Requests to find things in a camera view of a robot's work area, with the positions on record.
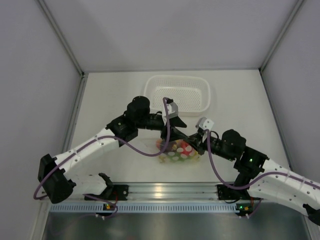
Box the red fake tomato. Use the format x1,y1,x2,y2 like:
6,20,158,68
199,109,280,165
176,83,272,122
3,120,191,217
179,141,195,158

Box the yellow fake bananas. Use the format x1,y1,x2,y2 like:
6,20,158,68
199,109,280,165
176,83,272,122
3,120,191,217
155,139,168,151

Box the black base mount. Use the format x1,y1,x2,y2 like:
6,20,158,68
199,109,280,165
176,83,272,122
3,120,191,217
216,184,251,202
105,184,129,201

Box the clear zip top bag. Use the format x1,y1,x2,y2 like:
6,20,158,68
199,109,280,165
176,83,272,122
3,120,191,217
139,138,201,165

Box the grey slotted cable duct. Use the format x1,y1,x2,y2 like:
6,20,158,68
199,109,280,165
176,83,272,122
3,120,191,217
50,202,241,214

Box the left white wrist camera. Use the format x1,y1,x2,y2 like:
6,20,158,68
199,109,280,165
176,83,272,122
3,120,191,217
162,98,179,119

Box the aluminium mounting rail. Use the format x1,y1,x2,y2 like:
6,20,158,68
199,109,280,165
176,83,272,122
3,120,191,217
72,181,266,201

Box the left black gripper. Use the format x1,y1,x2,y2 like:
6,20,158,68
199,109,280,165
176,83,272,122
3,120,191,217
135,113,187,142

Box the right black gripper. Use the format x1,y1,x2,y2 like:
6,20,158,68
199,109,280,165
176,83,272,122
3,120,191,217
185,131,236,161

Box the green fake grapes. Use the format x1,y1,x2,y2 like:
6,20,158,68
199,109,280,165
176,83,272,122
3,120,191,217
159,151,198,163

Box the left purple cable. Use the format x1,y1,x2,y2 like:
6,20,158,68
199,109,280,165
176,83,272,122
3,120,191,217
33,97,173,201

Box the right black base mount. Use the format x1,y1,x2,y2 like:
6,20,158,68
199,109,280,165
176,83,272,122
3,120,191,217
216,184,251,202

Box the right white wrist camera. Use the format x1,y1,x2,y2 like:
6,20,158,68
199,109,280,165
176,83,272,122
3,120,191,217
195,117,215,133

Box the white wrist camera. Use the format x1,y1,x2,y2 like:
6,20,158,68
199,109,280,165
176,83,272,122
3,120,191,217
162,98,179,119
195,117,215,133

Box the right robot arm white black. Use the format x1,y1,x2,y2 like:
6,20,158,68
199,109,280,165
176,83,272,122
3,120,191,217
184,129,320,225

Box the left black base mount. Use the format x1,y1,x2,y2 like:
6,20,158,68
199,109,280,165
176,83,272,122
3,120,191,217
105,184,129,201

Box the white perforated plastic basket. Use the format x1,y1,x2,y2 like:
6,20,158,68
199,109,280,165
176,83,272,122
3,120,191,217
143,74,211,117

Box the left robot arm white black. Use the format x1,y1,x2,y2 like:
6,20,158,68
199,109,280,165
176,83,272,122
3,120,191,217
33,96,187,204

